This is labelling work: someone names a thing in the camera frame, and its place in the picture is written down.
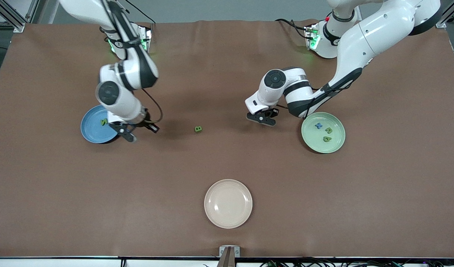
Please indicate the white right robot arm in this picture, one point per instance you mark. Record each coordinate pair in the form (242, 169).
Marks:
(110, 92)

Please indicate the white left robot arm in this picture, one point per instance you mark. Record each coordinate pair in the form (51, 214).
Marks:
(275, 79)

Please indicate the brown table mat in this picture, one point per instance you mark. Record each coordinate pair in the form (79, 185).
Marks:
(226, 167)

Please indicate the aluminium frame profile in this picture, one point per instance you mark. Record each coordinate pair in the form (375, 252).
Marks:
(19, 26)
(443, 24)

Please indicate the beige plate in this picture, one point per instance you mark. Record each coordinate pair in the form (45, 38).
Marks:
(228, 204)

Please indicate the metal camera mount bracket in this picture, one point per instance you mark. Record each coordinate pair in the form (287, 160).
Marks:
(229, 252)

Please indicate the green plate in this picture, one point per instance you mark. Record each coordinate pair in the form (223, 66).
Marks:
(323, 144)

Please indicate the blue plate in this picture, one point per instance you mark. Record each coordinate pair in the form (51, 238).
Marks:
(91, 129)

